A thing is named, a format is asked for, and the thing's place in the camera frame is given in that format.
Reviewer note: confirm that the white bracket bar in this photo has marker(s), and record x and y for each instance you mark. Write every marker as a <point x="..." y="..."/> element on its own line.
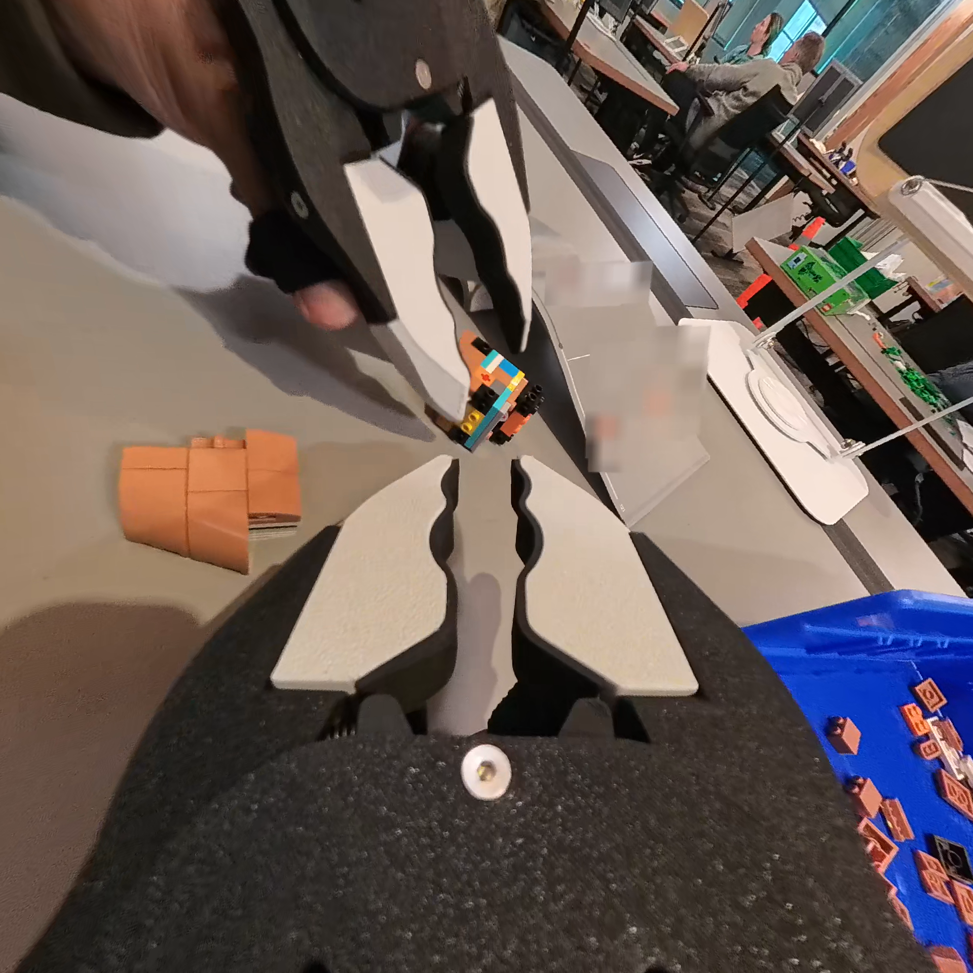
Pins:
<point x="935" y="220"/>

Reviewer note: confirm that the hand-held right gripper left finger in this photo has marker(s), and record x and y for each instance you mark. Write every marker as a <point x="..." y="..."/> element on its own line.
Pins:
<point x="365" y="600"/>

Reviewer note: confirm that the brown square plate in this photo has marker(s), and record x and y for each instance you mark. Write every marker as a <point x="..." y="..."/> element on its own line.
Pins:
<point x="897" y="819"/>

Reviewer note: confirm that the green toy box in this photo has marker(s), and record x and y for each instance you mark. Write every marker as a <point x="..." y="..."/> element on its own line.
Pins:
<point x="828" y="277"/>

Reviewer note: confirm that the black brick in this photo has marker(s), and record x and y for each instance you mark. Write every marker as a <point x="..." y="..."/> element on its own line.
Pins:
<point x="954" y="857"/>

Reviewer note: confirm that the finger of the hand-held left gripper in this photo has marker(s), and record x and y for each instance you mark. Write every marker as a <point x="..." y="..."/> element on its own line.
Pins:
<point x="502" y="190"/>
<point x="407" y="266"/>

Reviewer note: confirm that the colourful striped brick model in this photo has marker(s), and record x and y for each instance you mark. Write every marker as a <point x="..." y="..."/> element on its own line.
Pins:
<point x="494" y="395"/>

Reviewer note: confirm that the red plastic piece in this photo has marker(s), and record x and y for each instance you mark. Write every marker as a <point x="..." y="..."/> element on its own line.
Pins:
<point x="768" y="281"/>

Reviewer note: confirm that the white rounded board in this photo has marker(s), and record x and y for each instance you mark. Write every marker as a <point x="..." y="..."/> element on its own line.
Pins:
<point x="798" y="456"/>

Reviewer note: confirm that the brown grey brick assembly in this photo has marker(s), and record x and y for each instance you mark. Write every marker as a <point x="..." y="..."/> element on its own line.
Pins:
<point x="213" y="494"/>

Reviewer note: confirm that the person's left hand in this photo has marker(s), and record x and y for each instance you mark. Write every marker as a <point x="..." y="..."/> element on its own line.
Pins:
<point x="167" y="61"/>

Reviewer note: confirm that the clear acrylic stand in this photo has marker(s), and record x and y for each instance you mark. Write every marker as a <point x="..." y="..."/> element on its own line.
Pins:
<point x="798" y="403"/>

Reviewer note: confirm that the blue plastic bin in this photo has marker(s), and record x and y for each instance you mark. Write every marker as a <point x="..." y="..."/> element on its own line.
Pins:
<point x="836" y="661"/>

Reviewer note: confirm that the brown rectangular plate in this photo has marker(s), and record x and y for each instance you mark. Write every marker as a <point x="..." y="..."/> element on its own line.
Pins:
<point x="955" y="794"/>
<point x="933" y="876"/>

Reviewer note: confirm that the person's left forearm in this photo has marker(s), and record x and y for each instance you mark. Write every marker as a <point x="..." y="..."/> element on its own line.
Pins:
<point x="53" y="68"/>

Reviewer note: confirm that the dark panel with plywood edge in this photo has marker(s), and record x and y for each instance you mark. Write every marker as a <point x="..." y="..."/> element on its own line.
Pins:
<point x="927" y="114"/>

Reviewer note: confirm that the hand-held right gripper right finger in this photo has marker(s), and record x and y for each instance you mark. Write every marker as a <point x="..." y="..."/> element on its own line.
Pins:
<point x="600" y="600"/>

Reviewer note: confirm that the grey instruction booklet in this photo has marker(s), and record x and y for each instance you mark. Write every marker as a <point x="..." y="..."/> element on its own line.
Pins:
<point x="646" y="471"/>

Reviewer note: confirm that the long office table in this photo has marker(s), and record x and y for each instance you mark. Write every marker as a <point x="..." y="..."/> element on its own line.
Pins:
<point x="874" y="357"/>

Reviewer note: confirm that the brown brick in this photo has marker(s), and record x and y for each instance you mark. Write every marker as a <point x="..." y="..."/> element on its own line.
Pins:
<point x="878" y="845"/>
<point x="865" y="796"/>
<point x="844" y="735"/>

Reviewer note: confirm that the pile of green bricks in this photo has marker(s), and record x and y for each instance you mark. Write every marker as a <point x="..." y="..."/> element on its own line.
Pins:
<point x="916" y="380"/>

